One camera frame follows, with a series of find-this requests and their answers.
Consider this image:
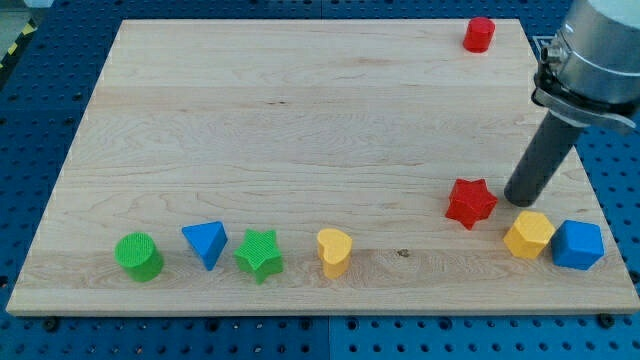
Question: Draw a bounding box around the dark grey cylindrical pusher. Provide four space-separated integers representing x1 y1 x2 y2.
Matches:
504 112 582 207

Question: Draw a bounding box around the red star block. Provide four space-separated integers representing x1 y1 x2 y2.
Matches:
445 178 498 230

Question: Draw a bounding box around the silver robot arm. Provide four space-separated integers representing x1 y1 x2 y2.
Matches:
504 0 639 207

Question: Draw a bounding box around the yellow heart block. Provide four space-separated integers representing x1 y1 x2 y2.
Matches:
316 228 353 279

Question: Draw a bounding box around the green star block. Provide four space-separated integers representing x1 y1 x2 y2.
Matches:
234 229 284 284

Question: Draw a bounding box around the yellow pentagon block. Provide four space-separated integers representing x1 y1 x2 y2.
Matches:
503 211 555 259

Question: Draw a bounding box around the blue cube block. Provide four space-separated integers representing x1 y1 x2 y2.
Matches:
551 220 605 270

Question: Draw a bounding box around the red cylinder block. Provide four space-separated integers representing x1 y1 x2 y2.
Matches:
462 17 496 53

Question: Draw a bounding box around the wooden board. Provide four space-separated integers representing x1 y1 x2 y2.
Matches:
7 19 639 317

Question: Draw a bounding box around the blue triangle block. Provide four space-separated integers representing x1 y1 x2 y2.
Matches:
181 221 228 271

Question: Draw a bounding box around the green cylinder block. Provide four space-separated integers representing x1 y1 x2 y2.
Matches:
114 232 164 282

